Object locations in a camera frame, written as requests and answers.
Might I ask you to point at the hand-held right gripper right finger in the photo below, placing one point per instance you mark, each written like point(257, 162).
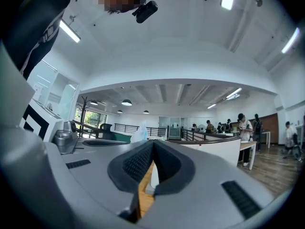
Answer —
point(202, 199)

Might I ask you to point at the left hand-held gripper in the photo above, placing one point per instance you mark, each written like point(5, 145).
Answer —
point(43, 118)

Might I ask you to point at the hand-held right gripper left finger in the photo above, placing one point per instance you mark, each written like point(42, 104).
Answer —
point(95, 187)

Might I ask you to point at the pale blue-white cloth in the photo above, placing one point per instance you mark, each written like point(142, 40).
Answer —
point(140, 133)

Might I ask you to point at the black office chair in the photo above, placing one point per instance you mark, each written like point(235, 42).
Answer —
point(106, 128)

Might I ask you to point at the green partition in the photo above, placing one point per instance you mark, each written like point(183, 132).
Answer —
point(121, 136)

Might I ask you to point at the black metal railing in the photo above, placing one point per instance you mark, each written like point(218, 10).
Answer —
point(193, 135)
point(126, 128)

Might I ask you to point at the black coat rack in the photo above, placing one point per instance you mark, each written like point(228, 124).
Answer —
point(84, 113)

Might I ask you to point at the wooden table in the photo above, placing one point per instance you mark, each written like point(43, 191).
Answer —
point(214, 149)

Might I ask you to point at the white vase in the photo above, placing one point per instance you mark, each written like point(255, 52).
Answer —
point(155, 175)

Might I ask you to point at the wooden desk with white legs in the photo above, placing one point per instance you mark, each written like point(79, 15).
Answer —
point(247, 147)

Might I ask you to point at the person's black shirt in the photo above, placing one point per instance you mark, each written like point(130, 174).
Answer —
point(35, 27)

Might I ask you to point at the black head camera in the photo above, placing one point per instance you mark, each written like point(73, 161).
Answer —
point(145, 11)

